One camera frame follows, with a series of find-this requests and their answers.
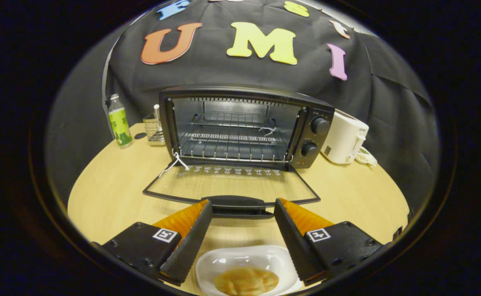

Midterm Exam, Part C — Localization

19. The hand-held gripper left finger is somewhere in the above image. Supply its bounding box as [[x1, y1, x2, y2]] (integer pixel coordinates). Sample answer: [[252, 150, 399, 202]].
[[90, 200, 213, 287]]

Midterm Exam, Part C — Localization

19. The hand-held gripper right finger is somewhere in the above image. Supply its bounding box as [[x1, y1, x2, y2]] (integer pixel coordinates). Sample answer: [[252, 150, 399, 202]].
[[273, 198, 389, 287]]

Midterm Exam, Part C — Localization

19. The golden bread roll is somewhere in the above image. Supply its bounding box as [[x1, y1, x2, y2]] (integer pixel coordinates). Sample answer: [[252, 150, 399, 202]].
[[214, 266, 280, 296]]

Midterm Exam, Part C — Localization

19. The black toaster oven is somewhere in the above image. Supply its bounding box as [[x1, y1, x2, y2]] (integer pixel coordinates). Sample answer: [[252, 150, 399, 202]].
[[143, 85, 335, 218]]

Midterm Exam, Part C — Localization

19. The white slot toaster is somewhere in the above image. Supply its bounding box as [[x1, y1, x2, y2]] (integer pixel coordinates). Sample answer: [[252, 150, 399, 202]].
[[321, 109, 370, 165]]

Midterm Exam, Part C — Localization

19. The white rectangular plate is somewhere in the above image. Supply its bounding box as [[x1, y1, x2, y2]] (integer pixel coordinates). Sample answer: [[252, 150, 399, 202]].
[[195, 245, 303, 296]]

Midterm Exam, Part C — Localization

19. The green label plastic bottle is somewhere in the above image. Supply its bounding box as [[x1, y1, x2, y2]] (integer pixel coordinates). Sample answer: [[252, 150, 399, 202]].
[[108, 94, 133, 147]]

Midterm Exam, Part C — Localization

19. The metal wire basket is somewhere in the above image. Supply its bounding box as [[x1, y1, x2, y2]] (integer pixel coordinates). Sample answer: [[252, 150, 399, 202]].
[[143, 113, 166, 146]]

